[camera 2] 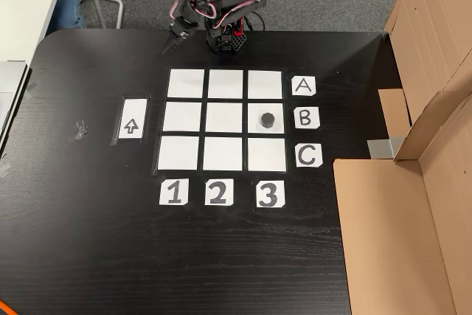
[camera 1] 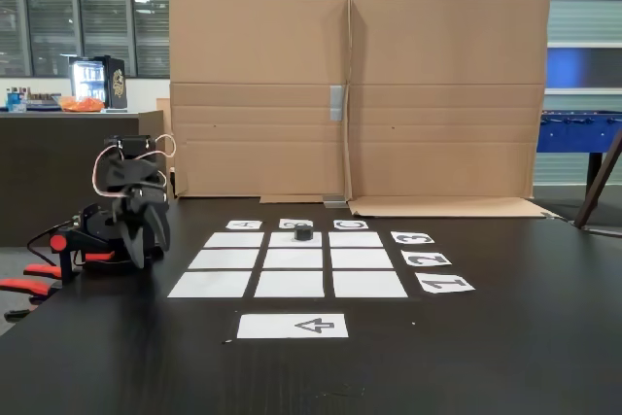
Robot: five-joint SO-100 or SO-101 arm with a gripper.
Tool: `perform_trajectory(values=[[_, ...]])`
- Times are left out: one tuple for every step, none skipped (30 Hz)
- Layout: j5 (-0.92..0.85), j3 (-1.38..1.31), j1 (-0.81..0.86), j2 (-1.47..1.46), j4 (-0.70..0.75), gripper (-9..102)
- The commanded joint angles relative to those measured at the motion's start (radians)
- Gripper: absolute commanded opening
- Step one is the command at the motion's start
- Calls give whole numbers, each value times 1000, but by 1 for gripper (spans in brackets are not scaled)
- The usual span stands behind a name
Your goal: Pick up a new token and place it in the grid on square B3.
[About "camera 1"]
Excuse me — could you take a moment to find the black power cable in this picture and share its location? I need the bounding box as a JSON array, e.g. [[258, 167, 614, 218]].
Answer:
[[26, 223, 74, 260]]

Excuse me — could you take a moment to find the black clamp with red knob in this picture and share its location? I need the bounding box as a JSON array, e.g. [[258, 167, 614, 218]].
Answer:
[[48, 225, 118, 286]]

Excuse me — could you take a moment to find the black mini fridge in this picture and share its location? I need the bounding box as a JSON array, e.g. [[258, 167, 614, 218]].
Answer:
[[67, 54, 128, 111]]

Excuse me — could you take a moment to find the dark brown counter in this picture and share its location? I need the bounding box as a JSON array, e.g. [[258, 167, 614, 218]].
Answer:
[[0, 111, 164, 247]]

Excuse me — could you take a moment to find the orange plastic bag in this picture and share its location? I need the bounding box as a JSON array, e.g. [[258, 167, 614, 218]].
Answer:
[[60, 96, 106, 113]]

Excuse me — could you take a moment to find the blue foosball table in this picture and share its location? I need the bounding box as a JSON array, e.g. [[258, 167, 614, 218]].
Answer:
[[536, 110, 622, 198]]

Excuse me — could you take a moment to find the brown cardboard panel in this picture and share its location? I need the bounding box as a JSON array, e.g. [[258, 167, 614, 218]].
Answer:
[[347, 0, 560, 219], [168, 0, 352, 205]]

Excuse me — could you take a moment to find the white paper grid square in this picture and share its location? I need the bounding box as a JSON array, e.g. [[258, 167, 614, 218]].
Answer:
[[261, 248, 324, 270], [202, 231, 265, 248], [253, 270, 326, 299], [328, 231, 386, 248], [267, 231, 324, 248], [330, 248, 395, 270], [332, 270, 409, 299], [187, 249, 260, 270], [166, 270, 253, 299]]

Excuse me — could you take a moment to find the paper label number 3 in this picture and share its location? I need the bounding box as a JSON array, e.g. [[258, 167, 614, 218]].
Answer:
[[390, 230, 436, 245]]

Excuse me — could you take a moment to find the dark wooden stand leg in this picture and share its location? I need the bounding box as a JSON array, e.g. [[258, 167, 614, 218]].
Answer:
[[572, 130, 622, 230]]

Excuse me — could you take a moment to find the paper label number 1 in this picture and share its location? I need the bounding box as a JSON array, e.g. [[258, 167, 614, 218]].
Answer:
[[415, 274, 477, 294]]

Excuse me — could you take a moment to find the paper label number 2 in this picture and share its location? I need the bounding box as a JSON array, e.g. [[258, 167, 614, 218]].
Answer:
[[400, 250, 454, 268]]

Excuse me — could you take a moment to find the white arrow paper sheet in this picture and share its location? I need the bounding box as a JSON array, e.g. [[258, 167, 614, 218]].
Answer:
[[236, 313, 350, 339]]

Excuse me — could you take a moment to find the orange handled clamp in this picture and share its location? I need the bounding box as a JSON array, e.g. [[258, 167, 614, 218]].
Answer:
[[0, 262, 63, 323]]

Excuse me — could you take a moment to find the pink white servo cable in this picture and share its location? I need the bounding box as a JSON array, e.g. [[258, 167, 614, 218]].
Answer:
[[91, 135, 176, 197]]

